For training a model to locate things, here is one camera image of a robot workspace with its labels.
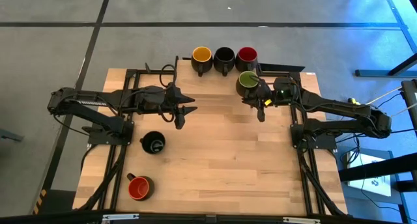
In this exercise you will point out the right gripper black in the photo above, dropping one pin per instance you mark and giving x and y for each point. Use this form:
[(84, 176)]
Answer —
[(280, 87)]

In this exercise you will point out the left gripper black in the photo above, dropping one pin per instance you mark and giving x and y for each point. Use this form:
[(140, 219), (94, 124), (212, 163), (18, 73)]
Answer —
[(156, 100)]

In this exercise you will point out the black mug green interior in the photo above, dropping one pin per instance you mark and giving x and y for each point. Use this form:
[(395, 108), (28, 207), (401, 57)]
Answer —
[(247, 80)]

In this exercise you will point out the black mug red interior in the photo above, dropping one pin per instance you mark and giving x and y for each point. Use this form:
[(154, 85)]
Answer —
[(247, 54)]

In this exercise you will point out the black mug yellow interior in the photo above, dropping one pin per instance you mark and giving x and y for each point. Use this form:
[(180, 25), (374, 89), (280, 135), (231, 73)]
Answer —
[(201, 54)]

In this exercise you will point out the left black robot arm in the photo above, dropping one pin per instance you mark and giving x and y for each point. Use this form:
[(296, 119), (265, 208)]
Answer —
[(81, 98)]

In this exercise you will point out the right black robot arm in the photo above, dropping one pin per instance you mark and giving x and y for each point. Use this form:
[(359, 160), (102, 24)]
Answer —
[(342, 108)]

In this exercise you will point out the small yellow tag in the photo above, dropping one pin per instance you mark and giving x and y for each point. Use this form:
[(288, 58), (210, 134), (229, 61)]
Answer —
[(267, 102)]

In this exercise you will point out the yellow connector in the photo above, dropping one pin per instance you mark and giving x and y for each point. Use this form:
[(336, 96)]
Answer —
[(353, 101)]

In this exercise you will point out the orange mug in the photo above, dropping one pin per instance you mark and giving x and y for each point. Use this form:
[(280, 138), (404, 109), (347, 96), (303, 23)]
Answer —
[(138, 188)]

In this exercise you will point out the black beam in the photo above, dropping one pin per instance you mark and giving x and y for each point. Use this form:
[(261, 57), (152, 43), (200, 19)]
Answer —
[(374, 168)]

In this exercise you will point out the white box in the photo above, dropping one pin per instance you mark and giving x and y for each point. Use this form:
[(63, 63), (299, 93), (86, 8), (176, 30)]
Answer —
[(371, 186)]

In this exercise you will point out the grey floor object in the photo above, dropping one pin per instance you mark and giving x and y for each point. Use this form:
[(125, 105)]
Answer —
[(11, 136)]

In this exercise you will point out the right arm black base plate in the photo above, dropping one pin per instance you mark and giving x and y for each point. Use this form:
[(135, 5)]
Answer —
[(322, 143)]

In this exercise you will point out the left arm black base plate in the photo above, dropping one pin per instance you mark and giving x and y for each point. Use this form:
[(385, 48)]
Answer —
[(97, 140)]

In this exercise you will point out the black table edge rail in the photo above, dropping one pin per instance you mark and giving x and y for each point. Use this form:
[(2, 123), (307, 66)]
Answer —
[(182, 219)]

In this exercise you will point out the black desk leg frame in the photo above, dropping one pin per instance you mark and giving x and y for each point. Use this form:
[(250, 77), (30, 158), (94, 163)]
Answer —
[(374, 73)]

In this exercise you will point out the silver bracket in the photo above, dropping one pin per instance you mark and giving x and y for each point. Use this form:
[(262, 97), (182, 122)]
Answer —
[(120, 217), (301, 220)]

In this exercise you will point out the black upright post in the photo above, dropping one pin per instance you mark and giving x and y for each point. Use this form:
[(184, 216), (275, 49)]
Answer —
[(410, 97)]

